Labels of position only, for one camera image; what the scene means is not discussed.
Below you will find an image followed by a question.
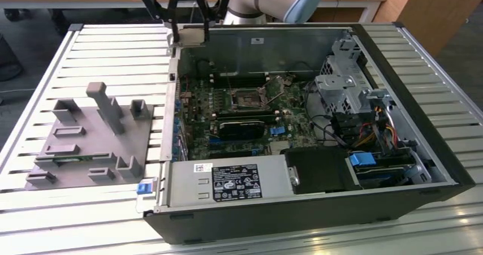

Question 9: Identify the silver power supply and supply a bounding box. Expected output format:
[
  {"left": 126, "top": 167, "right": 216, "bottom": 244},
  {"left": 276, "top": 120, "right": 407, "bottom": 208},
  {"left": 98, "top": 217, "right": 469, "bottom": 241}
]
[{"left": 165, "top": 160, "right": 299, "bottom": 208}]

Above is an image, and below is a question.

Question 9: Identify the black graphics card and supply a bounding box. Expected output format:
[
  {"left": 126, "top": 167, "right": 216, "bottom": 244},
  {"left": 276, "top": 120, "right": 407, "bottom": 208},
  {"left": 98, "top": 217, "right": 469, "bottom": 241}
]
[{"left": 217, "top": 120, "right": 267, "bottom": 141}]

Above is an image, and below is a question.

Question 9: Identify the blue disk carrier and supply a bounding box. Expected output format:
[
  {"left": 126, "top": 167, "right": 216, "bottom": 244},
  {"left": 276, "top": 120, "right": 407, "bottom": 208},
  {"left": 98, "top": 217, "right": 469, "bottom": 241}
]
[{"left": 347, "top": 150, "right": 412, "bottom": 187}]

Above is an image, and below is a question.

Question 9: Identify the black plastic shroud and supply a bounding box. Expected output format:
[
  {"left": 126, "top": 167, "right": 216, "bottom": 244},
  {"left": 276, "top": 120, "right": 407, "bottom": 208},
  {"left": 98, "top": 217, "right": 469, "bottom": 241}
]
[{"left": 280, "top": 146, "right": 363, "bottom": 196}]

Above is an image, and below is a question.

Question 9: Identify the silver chipset heatsink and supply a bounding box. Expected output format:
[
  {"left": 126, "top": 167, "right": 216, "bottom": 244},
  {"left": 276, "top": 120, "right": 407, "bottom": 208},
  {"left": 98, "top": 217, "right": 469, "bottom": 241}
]
[{"left": 269, "top": 141, "right": 291, "bottom": 154}]

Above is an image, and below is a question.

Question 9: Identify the wooden cabinet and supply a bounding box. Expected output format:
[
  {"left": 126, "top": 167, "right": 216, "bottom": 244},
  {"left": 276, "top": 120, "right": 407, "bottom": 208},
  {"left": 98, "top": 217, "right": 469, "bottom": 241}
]
[{"left": 371, "top": 0, "right": 483, "bottom": 58}]

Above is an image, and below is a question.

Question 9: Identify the black expansion slot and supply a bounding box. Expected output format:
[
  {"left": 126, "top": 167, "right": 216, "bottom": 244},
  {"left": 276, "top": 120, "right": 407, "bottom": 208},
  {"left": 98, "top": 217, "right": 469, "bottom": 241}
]
[{"left": 209, "top": 150, "right": 271, "bottom": 159}]

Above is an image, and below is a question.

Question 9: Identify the black swivel chair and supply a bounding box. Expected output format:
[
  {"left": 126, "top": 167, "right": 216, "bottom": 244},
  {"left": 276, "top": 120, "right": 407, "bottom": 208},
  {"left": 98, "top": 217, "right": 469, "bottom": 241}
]
[{"left": 0, "top": 33, "right": 24, "bottom": 82}]

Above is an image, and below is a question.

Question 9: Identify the yellow red wire bundle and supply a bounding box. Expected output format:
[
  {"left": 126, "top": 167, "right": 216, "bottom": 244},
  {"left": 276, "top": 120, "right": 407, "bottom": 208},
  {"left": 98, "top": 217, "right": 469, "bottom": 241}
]
[{"left": 357, "top": 105, "right": 399, "bottom": 148}]

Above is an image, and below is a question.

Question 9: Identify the black RAM slot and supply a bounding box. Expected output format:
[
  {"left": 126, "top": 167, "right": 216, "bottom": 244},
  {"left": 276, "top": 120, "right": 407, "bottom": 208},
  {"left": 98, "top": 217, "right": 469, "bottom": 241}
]
[
  {"left": 215, "top": 111, "right": 275, "bottom": 117},
  {"left": 216, "top": 115, "right": 275, "bottom": 122}
]

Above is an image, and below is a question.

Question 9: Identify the thin metal locking lever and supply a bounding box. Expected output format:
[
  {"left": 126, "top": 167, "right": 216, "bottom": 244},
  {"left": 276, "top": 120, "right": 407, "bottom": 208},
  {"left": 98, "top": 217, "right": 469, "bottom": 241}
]
[{"left": 267, "top": 81, "right": 295, "bottom": 106}]

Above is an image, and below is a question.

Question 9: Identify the green RAM stick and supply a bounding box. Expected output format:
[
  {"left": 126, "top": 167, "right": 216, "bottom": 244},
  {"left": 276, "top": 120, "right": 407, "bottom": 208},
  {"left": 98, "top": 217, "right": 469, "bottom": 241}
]
[{"left": 52, "top": 155, "right": 94, "bottom": 164}]

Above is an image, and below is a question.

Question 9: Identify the silver CPU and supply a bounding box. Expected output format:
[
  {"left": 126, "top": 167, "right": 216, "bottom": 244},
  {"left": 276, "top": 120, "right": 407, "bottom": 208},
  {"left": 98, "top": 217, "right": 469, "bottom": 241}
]
[{"left": 177, "top": 27, "right": 208, "bottom": 47}]

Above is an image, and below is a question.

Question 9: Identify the green motherboard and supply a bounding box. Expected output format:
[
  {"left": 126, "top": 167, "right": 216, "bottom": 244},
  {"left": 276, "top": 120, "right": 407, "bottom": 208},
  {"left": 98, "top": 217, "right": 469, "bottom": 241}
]
[{"left": 174, "top": 75, "right": 321, "bottom": 161}]

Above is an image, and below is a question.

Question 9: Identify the silver metal drive cage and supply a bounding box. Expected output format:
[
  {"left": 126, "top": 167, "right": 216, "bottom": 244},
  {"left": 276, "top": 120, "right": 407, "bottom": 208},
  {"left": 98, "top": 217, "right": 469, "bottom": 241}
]
[{"left": 315, "top": 38, "right": 389, "bottom": 117}]

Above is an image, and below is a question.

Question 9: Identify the metal socket cover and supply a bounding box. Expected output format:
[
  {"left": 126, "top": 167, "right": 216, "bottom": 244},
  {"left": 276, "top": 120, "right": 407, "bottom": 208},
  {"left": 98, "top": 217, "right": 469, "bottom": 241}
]
[{"left": 260, "top": 75, "right": 293, "bottom": 97}]

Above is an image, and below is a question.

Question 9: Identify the grey parts rack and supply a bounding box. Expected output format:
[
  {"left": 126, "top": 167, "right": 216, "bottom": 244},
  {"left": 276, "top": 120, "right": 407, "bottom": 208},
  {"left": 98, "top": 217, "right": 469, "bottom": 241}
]
[{"left": 22, "top": 81, "right": 157, "bottom": 192}]

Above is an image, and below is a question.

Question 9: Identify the CPU socket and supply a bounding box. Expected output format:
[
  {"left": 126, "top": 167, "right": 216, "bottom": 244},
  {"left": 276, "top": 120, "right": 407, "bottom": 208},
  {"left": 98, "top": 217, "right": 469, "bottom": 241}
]
[{"left": 229, "top": 88, "right": 271, "bottom": 111}]

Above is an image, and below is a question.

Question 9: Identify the black open PC case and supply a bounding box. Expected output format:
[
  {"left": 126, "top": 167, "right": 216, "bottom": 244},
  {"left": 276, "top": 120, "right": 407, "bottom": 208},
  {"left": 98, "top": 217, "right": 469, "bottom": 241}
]
[{"left": 133, "top": 21, "right": 476, "bottom": 246}]

